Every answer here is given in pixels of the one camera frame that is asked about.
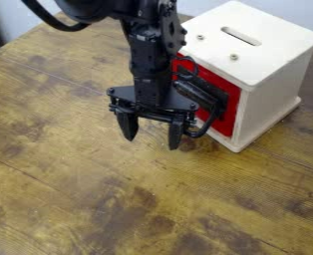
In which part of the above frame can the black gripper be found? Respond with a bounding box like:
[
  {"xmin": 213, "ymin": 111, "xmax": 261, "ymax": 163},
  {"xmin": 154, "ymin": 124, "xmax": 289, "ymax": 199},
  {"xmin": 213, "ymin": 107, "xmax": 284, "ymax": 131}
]
[{"xmin": 108, "ymin": 31, "xmax": 198, "ymax": 150}]

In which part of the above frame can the black drawer handle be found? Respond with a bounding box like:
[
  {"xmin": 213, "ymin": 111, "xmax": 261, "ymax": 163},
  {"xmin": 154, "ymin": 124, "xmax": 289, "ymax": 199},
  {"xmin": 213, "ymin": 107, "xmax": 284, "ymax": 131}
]
[{"xmin": 173, "ymin": 55, "xmax": 230, "ymax": 139}]

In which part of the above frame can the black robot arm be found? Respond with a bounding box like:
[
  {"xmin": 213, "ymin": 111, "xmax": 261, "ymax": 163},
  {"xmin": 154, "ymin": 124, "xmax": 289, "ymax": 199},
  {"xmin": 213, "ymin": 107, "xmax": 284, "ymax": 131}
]
[{"xmin": 21, "ymin": 0, "xmax": 198, "ymax": 149}]

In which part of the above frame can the white wooden box cabinet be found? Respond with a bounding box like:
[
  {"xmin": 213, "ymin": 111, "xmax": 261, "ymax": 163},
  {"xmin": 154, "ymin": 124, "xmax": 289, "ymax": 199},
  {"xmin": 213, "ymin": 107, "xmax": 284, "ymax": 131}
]
[{"xmin": 181, "ymin": 1, "xmax": 313, "ymax": 152}]

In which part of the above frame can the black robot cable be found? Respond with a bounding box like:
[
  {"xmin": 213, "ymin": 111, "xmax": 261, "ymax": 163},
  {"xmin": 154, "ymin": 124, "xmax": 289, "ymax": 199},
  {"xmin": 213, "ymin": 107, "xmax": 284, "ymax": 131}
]
[{"xmin": 20, "ymin": 0, "xmax": 94, "ymax": 33}]

